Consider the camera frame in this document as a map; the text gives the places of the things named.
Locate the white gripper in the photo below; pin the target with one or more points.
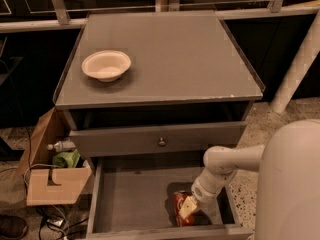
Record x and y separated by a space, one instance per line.
200 191

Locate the red coke can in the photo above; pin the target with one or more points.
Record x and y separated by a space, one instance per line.
182 209

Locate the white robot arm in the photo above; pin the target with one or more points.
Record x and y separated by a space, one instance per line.
288 192

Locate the open grey middle drawer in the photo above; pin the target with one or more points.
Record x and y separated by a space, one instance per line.
133 199

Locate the round metal drawer knob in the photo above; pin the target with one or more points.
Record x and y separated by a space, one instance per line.
162 142

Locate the grey top drawer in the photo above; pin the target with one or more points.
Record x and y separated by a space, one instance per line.
144 140

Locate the grey drawer cabinet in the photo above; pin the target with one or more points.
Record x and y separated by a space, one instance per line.
186 69

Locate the green plastic bag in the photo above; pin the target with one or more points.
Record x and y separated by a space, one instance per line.
66 159

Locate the brown cardboard box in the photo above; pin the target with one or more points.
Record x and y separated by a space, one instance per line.
48 184

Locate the clear plastic bottle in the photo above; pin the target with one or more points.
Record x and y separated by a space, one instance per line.
61 146

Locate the white paper bowl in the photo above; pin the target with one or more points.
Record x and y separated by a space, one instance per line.
106 66

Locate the white slanted pole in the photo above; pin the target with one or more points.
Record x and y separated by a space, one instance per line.
304 58

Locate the black shoe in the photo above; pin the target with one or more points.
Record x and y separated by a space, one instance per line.
12 227

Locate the metal window railing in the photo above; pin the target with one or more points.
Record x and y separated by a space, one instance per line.
36 15

